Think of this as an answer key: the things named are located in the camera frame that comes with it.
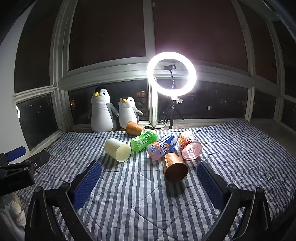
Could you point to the large penguin plush toy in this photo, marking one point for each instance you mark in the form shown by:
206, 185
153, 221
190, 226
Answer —
101, 113

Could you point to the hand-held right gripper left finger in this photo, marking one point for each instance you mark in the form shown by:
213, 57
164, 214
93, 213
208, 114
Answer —
85, 185

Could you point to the orange and blue printed cup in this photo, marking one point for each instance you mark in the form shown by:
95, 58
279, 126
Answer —
160, 147

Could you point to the black phone holder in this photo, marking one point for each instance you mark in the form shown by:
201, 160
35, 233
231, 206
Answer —
169, 67

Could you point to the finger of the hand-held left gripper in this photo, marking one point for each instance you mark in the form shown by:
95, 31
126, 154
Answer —
38, 161
16, 153

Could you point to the clear pink cup red label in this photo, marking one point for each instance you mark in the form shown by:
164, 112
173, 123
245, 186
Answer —
189, 146

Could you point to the black tripod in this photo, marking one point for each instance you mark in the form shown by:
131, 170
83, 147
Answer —
172, 111

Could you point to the large copper cup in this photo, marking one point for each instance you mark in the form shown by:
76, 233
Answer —
174, 166

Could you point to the blue white striped blanket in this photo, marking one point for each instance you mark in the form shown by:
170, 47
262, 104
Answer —
138, 208

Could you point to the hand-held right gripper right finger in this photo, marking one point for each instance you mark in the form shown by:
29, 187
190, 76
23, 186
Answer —
211, 185

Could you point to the green plastic bottle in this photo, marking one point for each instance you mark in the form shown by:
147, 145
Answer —
142, 141

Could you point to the white plastic cup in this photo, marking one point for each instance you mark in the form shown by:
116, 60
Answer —
115, 148

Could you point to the white window frame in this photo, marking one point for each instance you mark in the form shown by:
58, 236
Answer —
149, 27

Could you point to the brown paper cup back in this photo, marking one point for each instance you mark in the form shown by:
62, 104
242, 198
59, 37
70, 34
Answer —
134, 128

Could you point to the small penguin plush toy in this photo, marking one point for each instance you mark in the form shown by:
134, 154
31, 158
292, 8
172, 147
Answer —
127, 113

